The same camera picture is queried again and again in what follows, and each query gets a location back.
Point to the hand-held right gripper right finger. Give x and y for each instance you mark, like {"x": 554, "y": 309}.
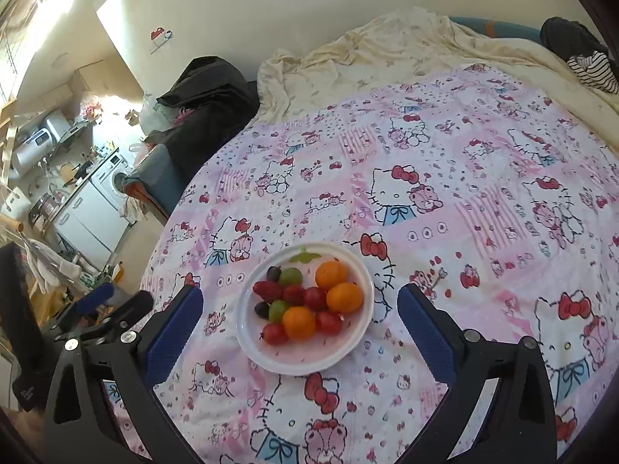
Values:
{"x": 430, "y": 338}

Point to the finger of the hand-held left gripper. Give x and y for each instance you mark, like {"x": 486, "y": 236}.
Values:
{"x": 133, "y": 307}
{"x": 94, "y": 299}

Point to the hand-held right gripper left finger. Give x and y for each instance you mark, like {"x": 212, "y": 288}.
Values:
{"x": 176, "y": 333}

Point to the dark purple grape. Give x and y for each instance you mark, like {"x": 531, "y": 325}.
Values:
{"x": 261, "y": 309}
{"x": 274, "y": 274}

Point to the orange tangerine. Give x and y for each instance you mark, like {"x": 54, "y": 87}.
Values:
{"x": 331, "y": 275}
{"x": 345, "y": 298}
{"x": 299, "y": 323}

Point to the green grape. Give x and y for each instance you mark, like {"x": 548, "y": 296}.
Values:
{"x": 278, "y": 310}
{"x": 291, "y": 276}

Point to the pink strawberry print plate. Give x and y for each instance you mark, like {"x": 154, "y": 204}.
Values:
{"x": 309, "y": 357}

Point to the white hanging cloth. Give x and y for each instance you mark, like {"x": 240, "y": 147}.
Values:
{"x": 53, "y": 266}

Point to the white kitchen cabinets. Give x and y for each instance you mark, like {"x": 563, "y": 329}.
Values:
{"x": 92, "y": 227}

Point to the cream towel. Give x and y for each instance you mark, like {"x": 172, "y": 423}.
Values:
{"x": 130, "y": 208}

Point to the white washing machine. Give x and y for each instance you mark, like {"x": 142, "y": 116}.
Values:
{"x": 109, "y": 181}

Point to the white water heater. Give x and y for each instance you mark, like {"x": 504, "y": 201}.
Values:
{"x": 34, "y": 145}

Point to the pink cartoon printed blanket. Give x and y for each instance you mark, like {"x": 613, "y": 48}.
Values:
{"x": 435, "y": 154}

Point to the white plastic bag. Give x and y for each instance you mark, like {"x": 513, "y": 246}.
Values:
{"x": 151, "y": 113}

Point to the beige upper cabinets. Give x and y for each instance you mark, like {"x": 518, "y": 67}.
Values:
{"x": 92, "y": 75}

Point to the black plastic bag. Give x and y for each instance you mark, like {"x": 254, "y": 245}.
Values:
{"x": 208, "y": 87}

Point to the round ceiling light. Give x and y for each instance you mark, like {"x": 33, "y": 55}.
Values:
{"x": 62, "y": 59}

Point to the cream blanket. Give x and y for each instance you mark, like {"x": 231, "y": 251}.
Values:
{"x": 387, "y": 43}

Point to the striped garment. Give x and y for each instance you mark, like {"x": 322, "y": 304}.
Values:
{"x": 592, "y": 70}

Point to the red house wall sticker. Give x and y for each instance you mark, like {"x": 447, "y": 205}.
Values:
{"x": 158, "y": 35}

